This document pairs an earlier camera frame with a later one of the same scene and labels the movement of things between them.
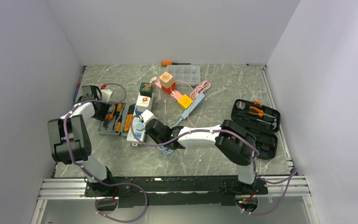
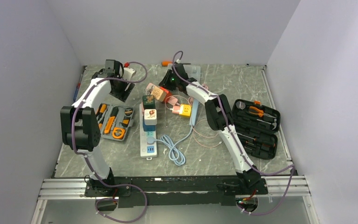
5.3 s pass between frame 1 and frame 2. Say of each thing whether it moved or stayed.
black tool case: stayed
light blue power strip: moved
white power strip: moved
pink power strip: moved
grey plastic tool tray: stayed
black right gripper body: moved
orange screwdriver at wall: stayed
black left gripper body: moved
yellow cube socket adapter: moved
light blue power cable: moved
